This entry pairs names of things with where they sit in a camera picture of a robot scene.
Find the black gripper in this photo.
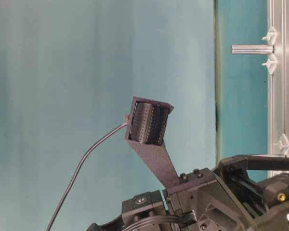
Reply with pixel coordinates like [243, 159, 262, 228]
[166, 155, 289, 231]

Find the silver metal shaft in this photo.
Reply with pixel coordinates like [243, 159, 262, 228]
[230, 44, 274, 55]

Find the white plastic bracket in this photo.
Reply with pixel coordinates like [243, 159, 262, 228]
[262, 53, 278, 75]
[273, 134, 289, 157]
[262, 26, 278, 46]

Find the grey camera cable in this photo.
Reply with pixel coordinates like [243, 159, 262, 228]
[45, 115, 131, 231]

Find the silver aluminium extrusion rail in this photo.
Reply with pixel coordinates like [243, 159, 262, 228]
[267, 0, 289, 179]

